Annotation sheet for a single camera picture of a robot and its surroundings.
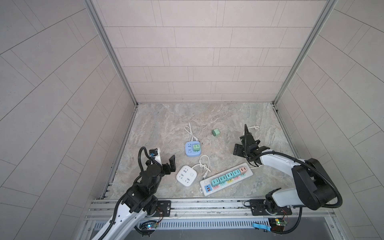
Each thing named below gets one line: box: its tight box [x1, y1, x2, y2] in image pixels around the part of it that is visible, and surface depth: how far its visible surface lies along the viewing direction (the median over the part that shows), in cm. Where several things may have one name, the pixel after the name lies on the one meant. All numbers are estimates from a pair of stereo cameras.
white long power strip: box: [200, 162, 254, 197], surface depth 78 cm
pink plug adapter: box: [239, 166, 248, 174], surface depth 79 cm
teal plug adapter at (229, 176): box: [225, 172, 234, 181], surface depth 77 cm
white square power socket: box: [176, 165, 197, 187], surface depth 81 cm
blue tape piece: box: [252, 222, 271, 232], surface depth 67 cm
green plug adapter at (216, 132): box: [212, 128, 221, 137], surface depth 100 cm
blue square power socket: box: [185, 141, 201, 158], surface depth 90 cm
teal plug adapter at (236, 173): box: [232, 169, 241, 178], surface depth 78 cm
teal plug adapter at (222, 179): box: [218, 175, 227, 184], surface depth 76 cm
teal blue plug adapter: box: [211, 178, 220, 187], surface depth 75 cm
